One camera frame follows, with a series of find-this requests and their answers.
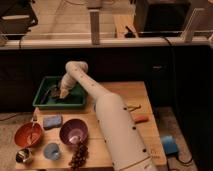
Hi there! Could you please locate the dark eraser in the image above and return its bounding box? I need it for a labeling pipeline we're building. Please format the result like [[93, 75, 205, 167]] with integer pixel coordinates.
[[50, 89, 61, 99]]

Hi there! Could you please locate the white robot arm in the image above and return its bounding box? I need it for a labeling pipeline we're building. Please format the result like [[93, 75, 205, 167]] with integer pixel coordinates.
[[60, 61, 158, 171]]

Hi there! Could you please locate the green plastic tray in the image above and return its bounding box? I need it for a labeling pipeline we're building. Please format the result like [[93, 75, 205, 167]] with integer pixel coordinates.
[[33, 76, 87, 110]]

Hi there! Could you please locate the black dish brush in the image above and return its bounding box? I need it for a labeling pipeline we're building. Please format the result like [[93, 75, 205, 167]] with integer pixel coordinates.
[[40, 85, 58, 104]]

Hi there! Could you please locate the blue sponge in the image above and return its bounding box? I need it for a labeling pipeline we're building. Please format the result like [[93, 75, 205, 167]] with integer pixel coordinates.
[[43, 115, 63, 130]]

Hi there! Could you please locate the purple bowl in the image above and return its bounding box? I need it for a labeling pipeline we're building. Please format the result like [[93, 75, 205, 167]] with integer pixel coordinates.
[[59, 119, 88, 146]]

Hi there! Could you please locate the orange bowl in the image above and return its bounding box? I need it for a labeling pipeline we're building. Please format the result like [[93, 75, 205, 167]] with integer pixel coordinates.
[[14, 122, 43, 148]]

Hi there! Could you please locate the blue cup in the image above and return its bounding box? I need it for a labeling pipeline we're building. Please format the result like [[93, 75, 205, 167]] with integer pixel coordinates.
[[43, 143, 61, 160]]

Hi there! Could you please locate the bunch of dark grapes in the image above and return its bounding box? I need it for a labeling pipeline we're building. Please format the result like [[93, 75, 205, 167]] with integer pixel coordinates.
[[69, 143, 88, 169]]

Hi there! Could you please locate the yellow green bean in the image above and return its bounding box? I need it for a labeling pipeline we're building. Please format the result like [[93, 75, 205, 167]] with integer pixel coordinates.
[[127, 105, 141, 111]]

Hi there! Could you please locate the metal cup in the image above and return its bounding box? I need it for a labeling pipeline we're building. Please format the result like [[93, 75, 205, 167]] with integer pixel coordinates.
[[15, 148, 33, 164]]

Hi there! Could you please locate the blue box on floor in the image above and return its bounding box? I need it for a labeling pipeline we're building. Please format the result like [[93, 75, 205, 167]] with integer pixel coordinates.
[[161, 136, 179, 155]]

